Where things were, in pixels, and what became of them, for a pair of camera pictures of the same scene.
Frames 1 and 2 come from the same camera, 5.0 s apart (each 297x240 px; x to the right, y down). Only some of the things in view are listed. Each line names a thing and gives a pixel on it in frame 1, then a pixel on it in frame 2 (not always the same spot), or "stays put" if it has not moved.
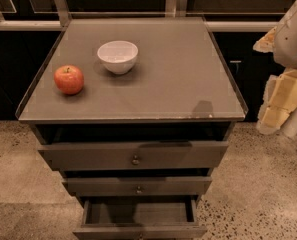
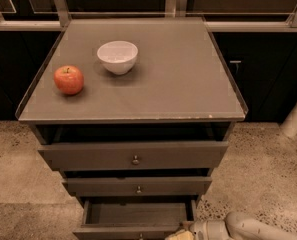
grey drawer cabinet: (136, 114) stays put
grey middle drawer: (165, 186) stays put
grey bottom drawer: (140, 218) stays put
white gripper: (290, 43) → (204, 230)
